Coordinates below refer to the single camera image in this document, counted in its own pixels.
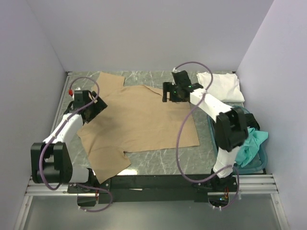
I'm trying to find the teal plastic laundry basket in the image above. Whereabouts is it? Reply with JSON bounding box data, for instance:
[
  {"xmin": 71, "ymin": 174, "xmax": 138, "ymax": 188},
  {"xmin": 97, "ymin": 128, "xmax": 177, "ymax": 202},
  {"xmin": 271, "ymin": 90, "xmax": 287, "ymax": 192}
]
[{"xmin": 206, "ymin": 105, "xmax": 268, "ymax": 173}]

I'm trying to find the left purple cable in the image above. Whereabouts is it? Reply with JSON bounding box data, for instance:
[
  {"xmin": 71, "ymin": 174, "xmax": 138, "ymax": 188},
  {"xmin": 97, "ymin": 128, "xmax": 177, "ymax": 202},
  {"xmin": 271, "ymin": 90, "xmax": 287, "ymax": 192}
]
[{"xmin": 38, "ymin": 77, "xmax": 113, "ymax": 213}]

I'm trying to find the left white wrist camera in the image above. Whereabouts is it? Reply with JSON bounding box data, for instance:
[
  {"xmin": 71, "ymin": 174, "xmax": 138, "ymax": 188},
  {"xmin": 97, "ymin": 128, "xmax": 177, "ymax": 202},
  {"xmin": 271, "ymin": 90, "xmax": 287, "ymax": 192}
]
[{"xmin": 68, "ymin": 89, "xmax": 74, "ymax": 101}]

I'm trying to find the aluminium rail frame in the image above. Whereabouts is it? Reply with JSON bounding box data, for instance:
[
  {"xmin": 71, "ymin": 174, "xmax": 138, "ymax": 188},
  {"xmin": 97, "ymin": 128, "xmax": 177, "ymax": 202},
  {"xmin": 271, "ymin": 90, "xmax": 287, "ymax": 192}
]
[{"xmin": 25, "ymin": 71, "xmax": 279, "ymax": 196}]

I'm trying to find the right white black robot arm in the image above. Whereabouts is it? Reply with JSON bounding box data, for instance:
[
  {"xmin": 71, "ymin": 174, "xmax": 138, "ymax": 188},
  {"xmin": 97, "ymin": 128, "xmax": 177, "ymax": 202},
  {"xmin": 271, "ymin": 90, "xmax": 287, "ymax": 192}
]
[{"xmin": 162, "ymin": 69, "xmax": 248, "ymax": 191}]

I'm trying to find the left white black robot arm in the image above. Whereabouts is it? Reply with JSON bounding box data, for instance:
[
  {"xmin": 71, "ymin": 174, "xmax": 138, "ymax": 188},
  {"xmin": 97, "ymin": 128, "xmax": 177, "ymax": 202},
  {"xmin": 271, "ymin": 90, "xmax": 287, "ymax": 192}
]
[{"xmin": 31, "ymin": 90, "xmax": 107, "ymax": 193}]

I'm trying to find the tan t shirt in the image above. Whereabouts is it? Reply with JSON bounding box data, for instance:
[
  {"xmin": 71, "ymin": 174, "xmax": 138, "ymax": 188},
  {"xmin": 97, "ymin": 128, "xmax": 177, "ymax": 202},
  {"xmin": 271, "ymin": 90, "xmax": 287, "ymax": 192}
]
[{"xmin": 77, "ymin": 72, "xmax": 200, "ymax": 183}]

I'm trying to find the purple cable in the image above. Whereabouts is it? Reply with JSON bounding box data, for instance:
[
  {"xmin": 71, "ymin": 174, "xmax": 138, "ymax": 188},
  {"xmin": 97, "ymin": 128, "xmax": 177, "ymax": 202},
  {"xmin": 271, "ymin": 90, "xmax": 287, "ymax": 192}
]
[
  {"xmin": 38, "ymin": 77, "xmax": 113, "ymax": 213},
  {"xmin": 172, "ymin": 61, "xmax": 240, "ymax": 209}
]

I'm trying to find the black t shirt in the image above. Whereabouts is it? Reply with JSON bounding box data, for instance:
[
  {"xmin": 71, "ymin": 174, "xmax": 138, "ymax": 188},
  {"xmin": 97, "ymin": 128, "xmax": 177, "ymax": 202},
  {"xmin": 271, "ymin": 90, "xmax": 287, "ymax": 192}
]
[{"xmin": 245, "ymin": 113, "xmax": 260, "ymax": 130}]

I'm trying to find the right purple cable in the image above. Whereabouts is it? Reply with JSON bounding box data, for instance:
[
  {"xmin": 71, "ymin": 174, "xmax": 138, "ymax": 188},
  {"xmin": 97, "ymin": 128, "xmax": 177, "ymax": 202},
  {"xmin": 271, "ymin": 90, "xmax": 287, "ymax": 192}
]
[{"xmin": 172, "ymin": 61, "xmax": 240, "ymax": 209}]

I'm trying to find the teal t shirt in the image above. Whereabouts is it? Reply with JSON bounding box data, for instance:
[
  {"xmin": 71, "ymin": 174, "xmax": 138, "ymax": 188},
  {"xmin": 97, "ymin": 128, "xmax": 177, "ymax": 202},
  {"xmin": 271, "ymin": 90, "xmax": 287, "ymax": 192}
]
[{"xmin": 235, "ymin": 127, "xmax": 269, "ymax": 167}]

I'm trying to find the black base beam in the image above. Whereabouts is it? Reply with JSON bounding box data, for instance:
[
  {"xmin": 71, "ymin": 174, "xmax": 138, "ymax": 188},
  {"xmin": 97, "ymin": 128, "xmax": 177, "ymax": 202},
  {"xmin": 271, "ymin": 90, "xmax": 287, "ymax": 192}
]
[{"xmin": 68, "ymin": 174, "xmax": 237, "ymax": 207}]

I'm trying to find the folded white t shirt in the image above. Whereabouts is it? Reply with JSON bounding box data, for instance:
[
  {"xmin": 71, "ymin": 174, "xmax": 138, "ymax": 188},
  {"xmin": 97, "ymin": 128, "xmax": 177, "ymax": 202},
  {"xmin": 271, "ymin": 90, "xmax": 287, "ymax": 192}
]
[{"xmin": 207, "ymin": 73, "xmax": 245, "ymax": 103}]

